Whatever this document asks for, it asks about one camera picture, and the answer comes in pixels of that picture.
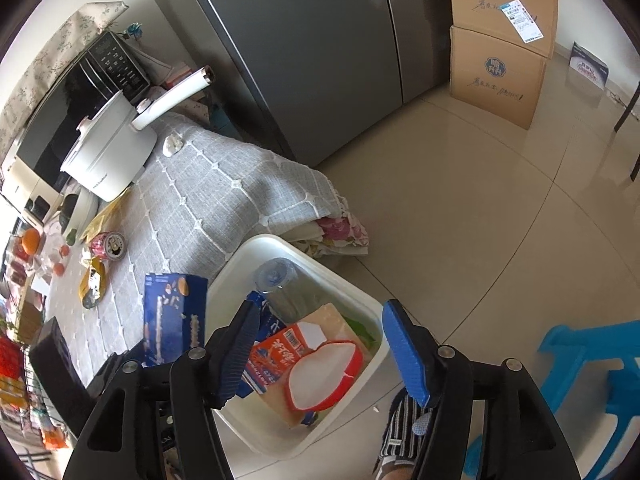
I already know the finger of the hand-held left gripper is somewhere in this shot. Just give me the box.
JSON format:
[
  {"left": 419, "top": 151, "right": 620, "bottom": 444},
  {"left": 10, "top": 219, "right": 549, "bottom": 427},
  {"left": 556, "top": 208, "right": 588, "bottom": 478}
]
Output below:
[{"left": 28, "top": 316, "right": 91, "bottom": 418}]

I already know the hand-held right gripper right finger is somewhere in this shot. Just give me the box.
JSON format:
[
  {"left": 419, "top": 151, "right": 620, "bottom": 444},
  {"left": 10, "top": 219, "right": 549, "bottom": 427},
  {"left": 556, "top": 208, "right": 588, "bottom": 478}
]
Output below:
[{"left": 382, "top": 299, "right": 558, "bottom": 480}]

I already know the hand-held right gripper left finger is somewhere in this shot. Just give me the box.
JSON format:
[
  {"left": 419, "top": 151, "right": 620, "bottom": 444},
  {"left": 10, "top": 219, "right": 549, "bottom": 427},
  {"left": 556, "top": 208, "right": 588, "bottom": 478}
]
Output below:
[{"left": 62, "top": 299, "right": 262, "bottom": 480}]

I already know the orange and white carton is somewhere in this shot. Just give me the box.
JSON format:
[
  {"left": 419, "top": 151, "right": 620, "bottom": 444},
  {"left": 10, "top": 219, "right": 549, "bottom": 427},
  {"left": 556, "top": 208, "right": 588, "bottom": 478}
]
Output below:
[{"left": 242, "top": 302, "right": 381, "bottom": 428}]

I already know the green snack packet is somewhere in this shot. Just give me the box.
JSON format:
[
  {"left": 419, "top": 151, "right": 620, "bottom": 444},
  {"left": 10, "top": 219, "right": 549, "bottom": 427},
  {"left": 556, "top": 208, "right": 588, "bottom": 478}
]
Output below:
[{"left": 345, "top": 316, "right": 378, "bottom": 353}]

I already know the blue and white bag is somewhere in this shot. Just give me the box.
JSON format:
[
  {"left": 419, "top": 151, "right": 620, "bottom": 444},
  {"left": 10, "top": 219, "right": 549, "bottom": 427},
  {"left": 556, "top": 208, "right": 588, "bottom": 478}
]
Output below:
[{"left": 247, "top": 290, "right": 288, "bottom": 341}]

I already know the blue snack box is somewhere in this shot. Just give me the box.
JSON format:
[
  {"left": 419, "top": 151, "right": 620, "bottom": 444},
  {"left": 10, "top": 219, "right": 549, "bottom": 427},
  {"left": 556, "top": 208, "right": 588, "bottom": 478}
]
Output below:
[{"left": 143, "top": 272, "right": 209, "bottom": 367}]

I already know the clear plastic bottle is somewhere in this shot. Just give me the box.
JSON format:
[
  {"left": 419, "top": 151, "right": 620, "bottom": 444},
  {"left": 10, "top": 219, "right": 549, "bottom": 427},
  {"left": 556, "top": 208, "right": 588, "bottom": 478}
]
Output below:
[{"left": 251, "top": 257, "right": 321, "bottom": 326}]

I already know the red instant noodle bowl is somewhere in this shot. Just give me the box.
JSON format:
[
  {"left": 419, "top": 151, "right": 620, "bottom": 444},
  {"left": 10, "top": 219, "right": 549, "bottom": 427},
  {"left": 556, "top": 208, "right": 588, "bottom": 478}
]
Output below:
[{"left": 285, "top": 338, "right": 364, "bottom": 413}]

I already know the white plastic bin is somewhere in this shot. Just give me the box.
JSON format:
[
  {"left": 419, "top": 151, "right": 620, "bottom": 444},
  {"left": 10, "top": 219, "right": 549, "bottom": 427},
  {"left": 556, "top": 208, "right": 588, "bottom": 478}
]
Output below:
[{"left": 205, "top": 234, "right": 391, "bottom": 458}]

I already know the striped slipper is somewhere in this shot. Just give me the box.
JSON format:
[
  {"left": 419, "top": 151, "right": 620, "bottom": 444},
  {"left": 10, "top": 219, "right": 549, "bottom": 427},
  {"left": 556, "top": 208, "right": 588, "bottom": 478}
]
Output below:
[{"left": 375, "top": 387, "right": 436, "bottom": 463}]

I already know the crumpled gold foil wrapper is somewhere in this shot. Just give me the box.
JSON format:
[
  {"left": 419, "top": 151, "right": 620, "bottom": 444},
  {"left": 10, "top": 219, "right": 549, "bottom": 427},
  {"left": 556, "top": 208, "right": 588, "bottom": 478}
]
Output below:
[{"left": 79, "top": 257, "right": 108, "bottom": 309}]

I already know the person's foot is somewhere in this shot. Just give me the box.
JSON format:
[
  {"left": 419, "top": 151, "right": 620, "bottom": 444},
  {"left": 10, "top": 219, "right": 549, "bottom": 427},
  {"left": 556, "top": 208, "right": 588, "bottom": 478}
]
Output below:
[{"left": 372, "top": 457, "right": 416, "bottom": 480}]

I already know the orange fruit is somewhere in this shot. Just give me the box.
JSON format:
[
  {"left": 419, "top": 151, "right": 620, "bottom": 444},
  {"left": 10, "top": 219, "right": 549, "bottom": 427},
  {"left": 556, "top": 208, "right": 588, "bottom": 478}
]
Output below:
[{"left": 20, "top": 227, "right": 42, "bottom": 255}]

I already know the red drink can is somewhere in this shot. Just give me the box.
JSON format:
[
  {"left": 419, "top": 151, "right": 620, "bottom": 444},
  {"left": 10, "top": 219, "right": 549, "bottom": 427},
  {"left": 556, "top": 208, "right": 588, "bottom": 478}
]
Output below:
[{"left": 90, "top": 231, "right": 127, "bottom": 261}]

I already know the floral under cloth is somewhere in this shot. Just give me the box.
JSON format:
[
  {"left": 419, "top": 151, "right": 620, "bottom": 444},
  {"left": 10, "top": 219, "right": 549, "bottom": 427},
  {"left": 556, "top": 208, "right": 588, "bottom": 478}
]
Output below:
[{"left": 290, "top": 195, "right": 371, "bottom": 258}]

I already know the grey checked tablecloth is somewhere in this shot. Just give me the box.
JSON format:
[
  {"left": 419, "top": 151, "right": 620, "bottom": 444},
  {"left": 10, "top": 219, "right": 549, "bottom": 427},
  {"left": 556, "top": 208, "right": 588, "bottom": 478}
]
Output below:
[{"left": 42, "top": 112, "right": 346, "bottom": 396}]

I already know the yellow packet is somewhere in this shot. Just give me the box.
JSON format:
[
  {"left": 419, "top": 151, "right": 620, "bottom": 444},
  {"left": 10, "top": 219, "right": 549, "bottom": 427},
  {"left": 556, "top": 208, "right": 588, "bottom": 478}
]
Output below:
[{"left": 80, "top": 187, "right": 133, "bottom": 246}]

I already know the cream air fryer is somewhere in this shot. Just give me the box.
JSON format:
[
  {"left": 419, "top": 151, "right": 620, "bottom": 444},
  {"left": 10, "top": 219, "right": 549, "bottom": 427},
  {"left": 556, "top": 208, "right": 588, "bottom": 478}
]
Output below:
[{"left": 0, "top": 157, "right": 63, "bottom": 226}]

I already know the blue plastic stool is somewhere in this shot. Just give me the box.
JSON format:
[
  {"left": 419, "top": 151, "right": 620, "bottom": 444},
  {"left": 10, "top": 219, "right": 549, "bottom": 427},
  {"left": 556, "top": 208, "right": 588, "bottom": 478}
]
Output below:
[{"left": 462, "top": 324, "right": 640, "bottom": 480}]

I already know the white electric cooking pot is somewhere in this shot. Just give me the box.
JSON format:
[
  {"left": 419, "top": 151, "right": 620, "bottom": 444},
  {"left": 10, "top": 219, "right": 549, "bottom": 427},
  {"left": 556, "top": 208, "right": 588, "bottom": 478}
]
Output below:
[{"left": 60, "top": 66, "right": 217, "bottom": 201}]

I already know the black microwave oven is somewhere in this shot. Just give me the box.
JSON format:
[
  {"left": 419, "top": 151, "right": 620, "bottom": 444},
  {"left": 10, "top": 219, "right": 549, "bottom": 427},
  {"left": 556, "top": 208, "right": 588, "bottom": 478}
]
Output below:
[{"left": 15, "top": 31, "right": 151, "bottom": 186}]

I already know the pink box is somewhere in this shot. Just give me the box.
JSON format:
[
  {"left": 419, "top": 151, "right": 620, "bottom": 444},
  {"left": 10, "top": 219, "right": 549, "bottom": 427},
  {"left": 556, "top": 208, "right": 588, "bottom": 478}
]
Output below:
[{"left": 162, "top": 61, "right": 198, "bottom": 91}]

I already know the brown cardboard box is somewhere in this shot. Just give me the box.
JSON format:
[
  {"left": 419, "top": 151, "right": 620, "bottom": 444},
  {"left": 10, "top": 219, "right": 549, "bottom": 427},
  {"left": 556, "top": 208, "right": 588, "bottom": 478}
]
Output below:
[
  {"left": 449, "top": 26, "right": 548, "bottom": 131},
  {"left": 445, "top": 0, "right": 558, "bottom": 59}
]

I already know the grey refrigerator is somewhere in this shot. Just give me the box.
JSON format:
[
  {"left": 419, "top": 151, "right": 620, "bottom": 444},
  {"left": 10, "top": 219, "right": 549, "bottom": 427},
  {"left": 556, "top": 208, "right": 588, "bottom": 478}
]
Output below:
[{"left": 172, "top": 0, "right": 453, "bottom": 168}]

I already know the floral cover cloth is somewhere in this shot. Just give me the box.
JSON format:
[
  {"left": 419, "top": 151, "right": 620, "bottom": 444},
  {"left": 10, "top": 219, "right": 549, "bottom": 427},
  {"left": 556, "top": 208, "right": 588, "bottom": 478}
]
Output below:
[{"left": 0, "top": 1, "right": 128, "bottom": 151}]

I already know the black chair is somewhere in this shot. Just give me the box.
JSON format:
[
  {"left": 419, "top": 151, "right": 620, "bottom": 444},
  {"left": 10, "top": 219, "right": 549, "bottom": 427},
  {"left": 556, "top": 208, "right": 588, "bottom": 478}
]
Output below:
[{"left": 614, "top": 77, "right": 640, "bottom": 183}]

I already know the small purple box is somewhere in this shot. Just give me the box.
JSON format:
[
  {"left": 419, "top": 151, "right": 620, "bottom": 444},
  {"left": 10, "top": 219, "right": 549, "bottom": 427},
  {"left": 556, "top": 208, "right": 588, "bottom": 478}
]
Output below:
[{"left": 567, "top": 41, "right": 611, "bottom": 92}]

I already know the black wire rack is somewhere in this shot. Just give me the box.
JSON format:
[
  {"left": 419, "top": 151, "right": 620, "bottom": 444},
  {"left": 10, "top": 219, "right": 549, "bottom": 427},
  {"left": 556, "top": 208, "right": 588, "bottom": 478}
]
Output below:
[{"left": 0, "top": 300, "right": 56, "bottom": 461}]

